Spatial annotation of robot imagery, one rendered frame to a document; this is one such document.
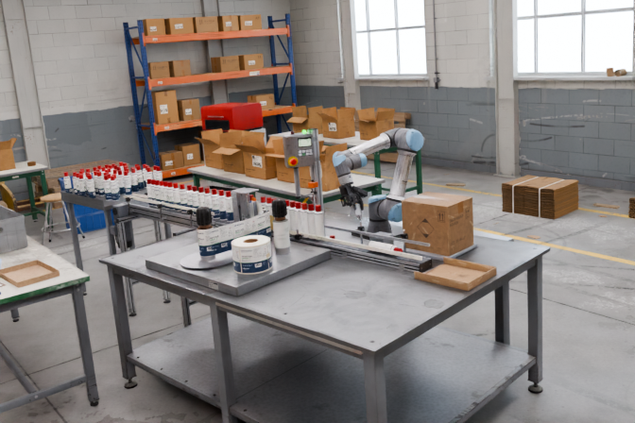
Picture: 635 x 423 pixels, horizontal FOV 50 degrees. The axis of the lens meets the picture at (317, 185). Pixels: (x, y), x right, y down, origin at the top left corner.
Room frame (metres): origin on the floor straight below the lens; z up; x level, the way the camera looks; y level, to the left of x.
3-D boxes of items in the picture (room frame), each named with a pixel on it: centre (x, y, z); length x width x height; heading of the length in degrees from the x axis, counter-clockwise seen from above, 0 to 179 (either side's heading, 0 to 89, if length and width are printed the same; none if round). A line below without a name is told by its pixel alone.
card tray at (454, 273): (3.12, -0.64, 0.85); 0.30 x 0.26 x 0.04; 46
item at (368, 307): (3.65, 0.05, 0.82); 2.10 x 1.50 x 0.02; 46
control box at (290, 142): (3.95, 0.09, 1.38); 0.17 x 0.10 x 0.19; 101
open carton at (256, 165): (6.34, 0.48, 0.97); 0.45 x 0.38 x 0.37; 130
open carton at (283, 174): (6.02, 0.15, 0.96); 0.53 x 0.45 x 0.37; 129
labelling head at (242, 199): (4.04, 0.44, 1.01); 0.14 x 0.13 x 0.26; 46
